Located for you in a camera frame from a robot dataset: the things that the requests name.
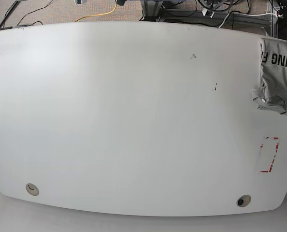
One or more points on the grey t-shirt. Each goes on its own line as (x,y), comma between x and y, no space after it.
(271,94)

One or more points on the red tape rectangle marking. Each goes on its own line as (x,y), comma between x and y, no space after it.
(267,154)

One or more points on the aluminium frame stand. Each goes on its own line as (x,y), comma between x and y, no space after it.
(151,9)

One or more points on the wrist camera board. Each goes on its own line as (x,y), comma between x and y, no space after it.
(80,2)
(206,12)

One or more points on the right table cable grommet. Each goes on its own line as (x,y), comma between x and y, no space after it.
(243,201)

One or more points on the table cable grommet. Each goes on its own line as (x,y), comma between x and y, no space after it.
(243,201)
(32,189)

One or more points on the left table cable grommet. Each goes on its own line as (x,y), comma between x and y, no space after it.
(32,189)

